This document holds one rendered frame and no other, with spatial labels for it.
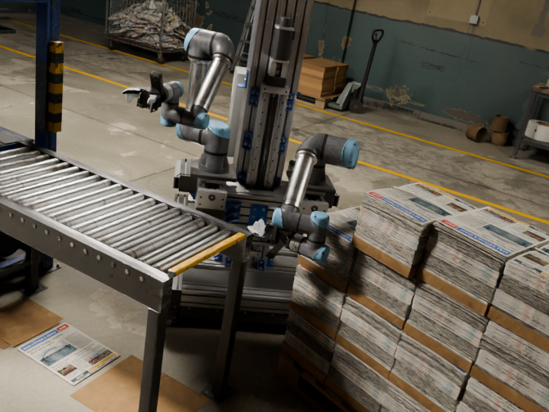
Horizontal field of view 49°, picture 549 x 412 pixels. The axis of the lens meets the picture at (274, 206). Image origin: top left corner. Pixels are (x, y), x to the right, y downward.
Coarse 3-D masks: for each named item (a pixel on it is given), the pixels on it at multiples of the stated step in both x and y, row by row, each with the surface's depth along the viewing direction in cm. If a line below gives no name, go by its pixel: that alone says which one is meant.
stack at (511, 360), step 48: (336, 240) 245; (336, 288) 251; (384, 288) 231; (432, 288) 215; (288, 336) 276; (384, 336) 233; (432, 336) 218; (480, 336) 203; (288, 384) 281; (384, 384) 237; (432, 384) 220; (480, 384) 206; (528, 384) 193
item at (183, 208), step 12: (24, 144) 290; (36, 144) 292; (60, 156) 282; (84, 168) 273; (120, 180) 268; (144, 192) 259; (168, 204) 252; (180, 204) 253; (204, 216) 247; (228, 228) 240; (240, 228) 242; (228, 252) 242; (240, 252) 239
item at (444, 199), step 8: (408, 184) 245; (416, 184) 246; (424, 184) 248; (416, 192) 238; (424, 192) 239; (432, 192) 240; (440, 192) 241; (432, 200) 232; (440, 200) 233; (448, 200) 234; (456, 200) 236; (448, 208) 226; (456, 208) 227; (464, 208) 229; (472, 208) 231
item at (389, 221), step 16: (368, 192) 227; (384, 192) 230; (368, 208) 227; (384, 208) 221; (400, 208) 217; (416, 208) 220; (432, 208) 223; (368, 224) 228; (384, 224) 223; (400, 224) 216; (416, 224) 211; (432, 224) 213; (368, 240) 229; (384, 240) 224; (400, 240) 218; (416, 240) 213; (400, 256) 219; (416, 256) 215
